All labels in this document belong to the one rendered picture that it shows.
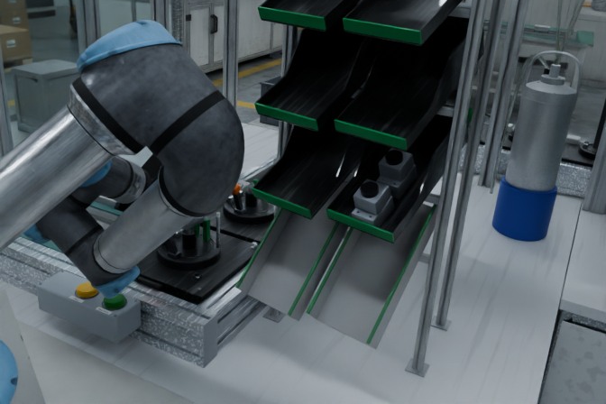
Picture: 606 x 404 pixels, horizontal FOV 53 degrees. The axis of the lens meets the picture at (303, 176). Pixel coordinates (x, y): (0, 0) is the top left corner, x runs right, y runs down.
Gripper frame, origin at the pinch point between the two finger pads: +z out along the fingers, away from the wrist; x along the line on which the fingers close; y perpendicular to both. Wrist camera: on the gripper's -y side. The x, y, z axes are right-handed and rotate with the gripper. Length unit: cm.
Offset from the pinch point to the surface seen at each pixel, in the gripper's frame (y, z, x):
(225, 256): 8.9, 9.9, 7.2
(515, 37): -83, 71, 44
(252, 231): 1.2, 20.7, 5.7
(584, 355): 4, 60, 83
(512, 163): -41, 63, 55
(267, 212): -4.7, 25.6, 5.5
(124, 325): 27.3, -9.2, 2.1
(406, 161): -15.8, -11.4, 45.7
